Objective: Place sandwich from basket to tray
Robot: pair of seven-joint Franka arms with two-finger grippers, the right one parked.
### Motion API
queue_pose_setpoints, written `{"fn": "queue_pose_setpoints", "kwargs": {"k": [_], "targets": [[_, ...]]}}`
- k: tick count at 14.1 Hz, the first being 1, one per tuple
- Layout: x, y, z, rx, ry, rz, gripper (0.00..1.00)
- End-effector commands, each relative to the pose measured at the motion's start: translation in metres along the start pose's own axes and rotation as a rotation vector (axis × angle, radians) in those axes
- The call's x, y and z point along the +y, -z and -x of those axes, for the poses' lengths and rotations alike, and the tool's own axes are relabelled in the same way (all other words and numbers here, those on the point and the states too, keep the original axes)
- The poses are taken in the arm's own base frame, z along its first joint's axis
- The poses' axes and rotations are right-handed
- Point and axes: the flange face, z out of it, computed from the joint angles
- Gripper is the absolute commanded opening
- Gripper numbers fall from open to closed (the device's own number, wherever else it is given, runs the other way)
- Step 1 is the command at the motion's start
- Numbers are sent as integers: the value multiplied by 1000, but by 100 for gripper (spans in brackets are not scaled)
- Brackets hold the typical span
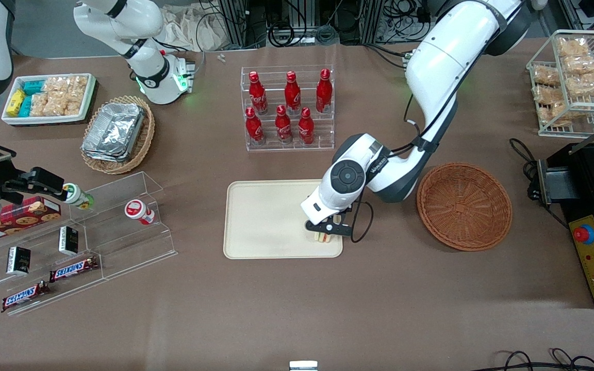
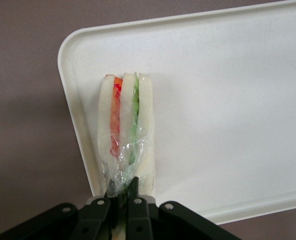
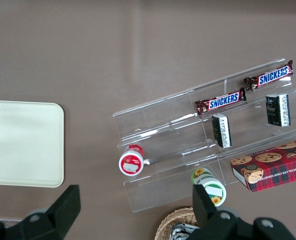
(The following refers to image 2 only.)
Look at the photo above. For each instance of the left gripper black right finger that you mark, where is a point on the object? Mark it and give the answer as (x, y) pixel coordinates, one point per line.
(137, 215)

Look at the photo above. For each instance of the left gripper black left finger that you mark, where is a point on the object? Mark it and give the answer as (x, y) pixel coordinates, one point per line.
(97, 215)

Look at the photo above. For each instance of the plastic sandwich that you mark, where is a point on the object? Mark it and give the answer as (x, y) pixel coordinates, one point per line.
(145, 125)

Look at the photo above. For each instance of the cream plastic tray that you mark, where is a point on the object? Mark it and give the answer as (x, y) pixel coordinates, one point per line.
(225, 112)

